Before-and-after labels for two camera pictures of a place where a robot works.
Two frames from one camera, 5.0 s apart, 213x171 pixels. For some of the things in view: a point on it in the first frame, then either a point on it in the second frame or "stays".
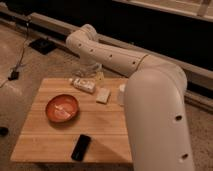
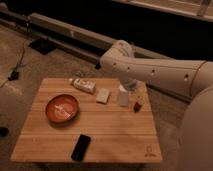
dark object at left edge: x=3 y=131 stays
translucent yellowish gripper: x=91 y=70 → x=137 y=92
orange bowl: x=62 y=108 stays
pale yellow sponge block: x=103 y=95 stays
